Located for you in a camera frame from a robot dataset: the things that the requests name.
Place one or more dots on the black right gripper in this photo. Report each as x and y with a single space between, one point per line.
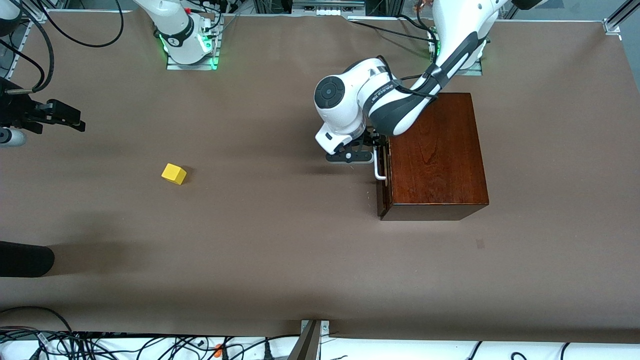
15 111

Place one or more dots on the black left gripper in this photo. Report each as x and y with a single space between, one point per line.
376 136

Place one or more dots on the yellow wooden block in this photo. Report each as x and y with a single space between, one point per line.
173 173

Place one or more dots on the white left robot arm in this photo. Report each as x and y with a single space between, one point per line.
345 100

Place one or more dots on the dark brown wooden cabinet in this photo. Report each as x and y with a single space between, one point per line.
440 170

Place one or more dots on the grey power strip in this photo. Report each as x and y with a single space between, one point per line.
327 6

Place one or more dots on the black padded cylinder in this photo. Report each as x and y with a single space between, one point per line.
25 259

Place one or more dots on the small orange connector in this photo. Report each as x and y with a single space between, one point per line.
218 350

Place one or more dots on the perforated aluminium rail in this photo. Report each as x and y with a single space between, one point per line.
24 37

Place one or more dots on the metal frame bracket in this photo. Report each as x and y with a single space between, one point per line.
310 345

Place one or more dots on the aluminium frame corner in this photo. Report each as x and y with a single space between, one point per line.
611 26

